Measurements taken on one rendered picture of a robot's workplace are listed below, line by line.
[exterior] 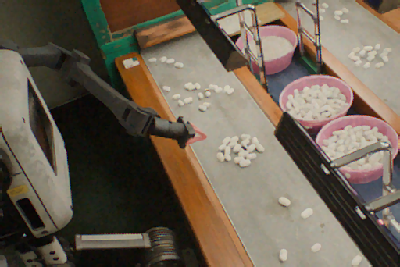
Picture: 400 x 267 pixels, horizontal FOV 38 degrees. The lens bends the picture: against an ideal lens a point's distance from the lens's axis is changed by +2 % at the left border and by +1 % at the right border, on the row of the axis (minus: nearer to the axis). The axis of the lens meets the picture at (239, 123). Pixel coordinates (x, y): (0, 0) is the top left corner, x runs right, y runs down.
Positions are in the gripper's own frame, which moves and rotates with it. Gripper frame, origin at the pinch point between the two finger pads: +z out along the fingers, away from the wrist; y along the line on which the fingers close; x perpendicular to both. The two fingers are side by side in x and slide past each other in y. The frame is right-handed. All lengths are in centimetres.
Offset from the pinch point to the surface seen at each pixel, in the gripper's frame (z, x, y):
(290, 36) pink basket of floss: 52, -27, 55
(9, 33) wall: -32, 54, 160
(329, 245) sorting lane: 23, -1, -48
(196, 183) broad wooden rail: 0.5, 13.1, -8.0
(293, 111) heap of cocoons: 36.2, -12.8, 9.8
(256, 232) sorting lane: 9.9, 9.0, -34.0
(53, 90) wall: 0, 82, 161
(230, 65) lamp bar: -0.5, -24.4, 5.3
